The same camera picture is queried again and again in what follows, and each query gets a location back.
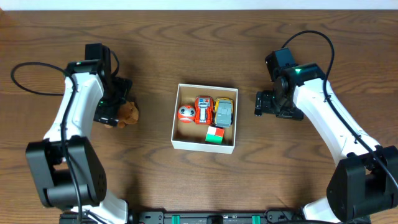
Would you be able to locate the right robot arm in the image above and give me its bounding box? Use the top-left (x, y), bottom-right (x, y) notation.
top-left (255, 62), bottom-right (397, 223)

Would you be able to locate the orange toy ball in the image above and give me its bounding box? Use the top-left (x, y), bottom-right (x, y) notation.
top-left (177, 105), bottom-right (196, 123)

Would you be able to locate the black mounting rail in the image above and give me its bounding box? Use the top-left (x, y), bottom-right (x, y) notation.
top-left (58, 208), bottom-right (371, 224)

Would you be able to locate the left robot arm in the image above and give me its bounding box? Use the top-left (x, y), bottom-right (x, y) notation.
top-left (25, 59), bottom-right (128, 223)

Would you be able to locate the left black cable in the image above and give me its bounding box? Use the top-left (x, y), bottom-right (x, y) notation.
top-left (10, 62), bottom-right (94, 224)

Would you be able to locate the colourful puzzle cube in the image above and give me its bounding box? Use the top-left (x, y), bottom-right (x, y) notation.
top-left (205, 126), bottom-right (224, 144)

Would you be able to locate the red toy fire truck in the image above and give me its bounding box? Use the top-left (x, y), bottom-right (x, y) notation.
top-left (194, 96), bottom-right (214, 125)

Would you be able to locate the brown plush toy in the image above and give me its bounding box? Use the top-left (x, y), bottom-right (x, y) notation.
top-left (109, 101), bottom-right (139, 128)

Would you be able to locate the white cardboard box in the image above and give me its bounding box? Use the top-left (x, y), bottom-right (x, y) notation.
top-left (171, 83), bottom-right (238, 154)

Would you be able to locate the yellow grey toy car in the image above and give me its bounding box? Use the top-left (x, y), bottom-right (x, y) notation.
top-left (214, 98), bottom-right (234, 128)

